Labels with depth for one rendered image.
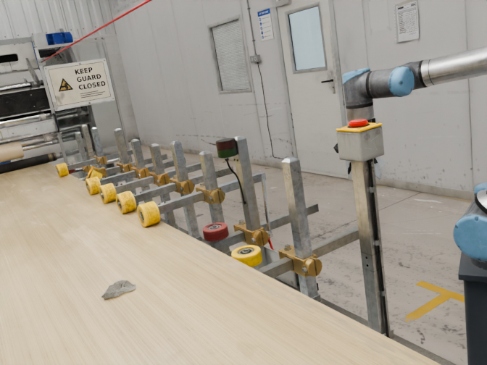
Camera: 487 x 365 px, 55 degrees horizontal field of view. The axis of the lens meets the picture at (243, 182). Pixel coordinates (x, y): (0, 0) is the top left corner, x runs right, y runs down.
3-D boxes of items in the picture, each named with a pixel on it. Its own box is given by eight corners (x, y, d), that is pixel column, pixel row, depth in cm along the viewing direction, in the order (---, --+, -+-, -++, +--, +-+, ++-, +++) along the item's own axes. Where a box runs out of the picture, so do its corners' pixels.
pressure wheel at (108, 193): (110, 179, 205) (117, 190, 200) (111, 192, 210) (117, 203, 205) (96, 182, 202) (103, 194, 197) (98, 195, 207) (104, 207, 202)
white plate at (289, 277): (252, 264, 164) (247, 238, 162) (298, 287, 143) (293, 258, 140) (251, 265, 164) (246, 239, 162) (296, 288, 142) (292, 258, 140)
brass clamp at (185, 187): (182, 187, 200) (180, 175, 199) (196, 191, 189) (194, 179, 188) (169, 190, 197) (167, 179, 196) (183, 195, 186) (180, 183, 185)
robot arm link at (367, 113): (359, 108, 151) (338, 108, 159) (361, 123, 152) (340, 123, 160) (378, 103, 155) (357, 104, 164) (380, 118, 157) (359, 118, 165)
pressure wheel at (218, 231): (225, 250, 155) (219, 219, 153) (237, 257, 149) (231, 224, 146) (204, 259, 151) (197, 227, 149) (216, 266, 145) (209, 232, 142)
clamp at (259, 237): (248, 234, 161) (245, 220, 159) (270, 242, 149) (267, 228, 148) (234, 239, 158) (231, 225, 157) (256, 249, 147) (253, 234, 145)
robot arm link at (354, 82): (363, 69, 147) (335, 72, 154) (367, 108, 150) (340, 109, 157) (376, 65, 154) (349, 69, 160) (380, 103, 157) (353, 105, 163)
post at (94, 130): (113, 198, 304) (95, 126, 293) (114, 199, 302) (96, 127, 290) (108, 200, 303) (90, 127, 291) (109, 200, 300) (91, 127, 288)
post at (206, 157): (229, 269, 180) (206, 149, 168) (233, 272, 177) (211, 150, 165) (221, 273, 178) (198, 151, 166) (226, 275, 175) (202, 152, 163)
